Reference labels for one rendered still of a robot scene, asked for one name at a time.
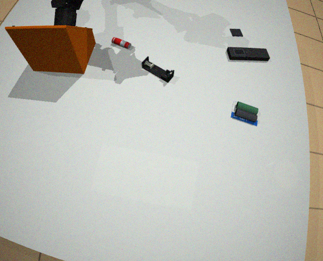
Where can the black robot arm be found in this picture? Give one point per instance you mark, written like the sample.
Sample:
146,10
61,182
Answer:
65,12

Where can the red and grey battery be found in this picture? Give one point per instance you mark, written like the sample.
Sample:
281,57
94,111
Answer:
122,43

